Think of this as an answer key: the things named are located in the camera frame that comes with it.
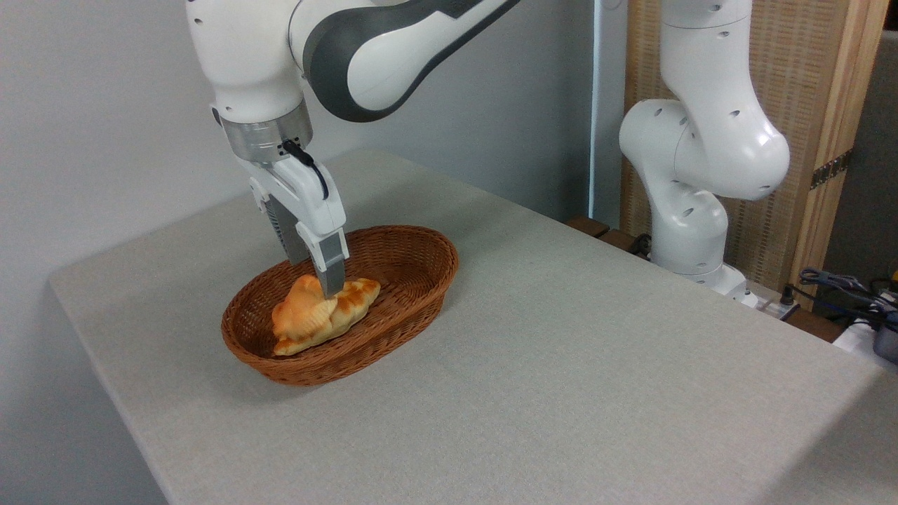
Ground round knotted bread roll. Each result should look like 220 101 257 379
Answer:
272 274 338 342

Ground brown wicker oval basket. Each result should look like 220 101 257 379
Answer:
221 224 460 386

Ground white vertical post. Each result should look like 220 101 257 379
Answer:
591 0 629 227

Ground long braided bread loaf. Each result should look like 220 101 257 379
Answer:
273 278 382 356

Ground bundle of dark cables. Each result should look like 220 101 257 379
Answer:
780 267 898 332

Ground metal screen hinge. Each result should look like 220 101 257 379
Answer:
810 149 854 191

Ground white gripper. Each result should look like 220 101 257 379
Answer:
238 156 351 299

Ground brown wooden base boards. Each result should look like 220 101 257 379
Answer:
564 215 652 259

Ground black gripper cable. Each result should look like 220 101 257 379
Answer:
280 138 331 201

